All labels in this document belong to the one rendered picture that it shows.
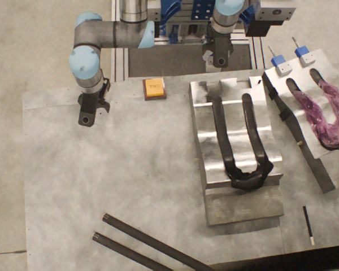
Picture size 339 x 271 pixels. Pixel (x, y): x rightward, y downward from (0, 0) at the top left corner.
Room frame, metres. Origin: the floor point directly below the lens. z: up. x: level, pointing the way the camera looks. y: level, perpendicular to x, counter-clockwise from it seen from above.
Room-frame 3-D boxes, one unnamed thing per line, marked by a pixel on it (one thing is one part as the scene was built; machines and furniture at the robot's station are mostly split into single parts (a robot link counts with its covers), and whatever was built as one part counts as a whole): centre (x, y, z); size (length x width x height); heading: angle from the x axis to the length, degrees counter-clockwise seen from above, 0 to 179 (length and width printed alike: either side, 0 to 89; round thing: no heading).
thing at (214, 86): (0.63, -0.15, 0.87); 0.05 x 0.05 x 0.04; 13
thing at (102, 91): (0.49, 0.23, 1.09); 0.09 x 0.08 x 0.12; 172
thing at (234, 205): (0.42, -0.24, 0.87); 0.50 x 0.26 x 0.14; 13
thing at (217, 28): (0.72, -0.13, 1.17); 0.08 x 0.08 x 0.05
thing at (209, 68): (0.74, -0.13, 0.93); 0.13 x 0.05 x 0.05; 8
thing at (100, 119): (0.50, 0.23, 0.93); 0.13 x 0.05 x 0.05; 171
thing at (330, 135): (0.58, -0.57, 0.90); 0.26 x 0.18 x 0.08; 30
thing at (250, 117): (0.44, -0.25, 0.92); 0.35 x 0.16 x 0.09; 13
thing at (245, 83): (0.65, -0.25, 0.87); 0.05 x 0.05 x 0.04; 13
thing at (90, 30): (0.58, 0.23, 1.25); 0.11 x 0.11 x 0.08; 7
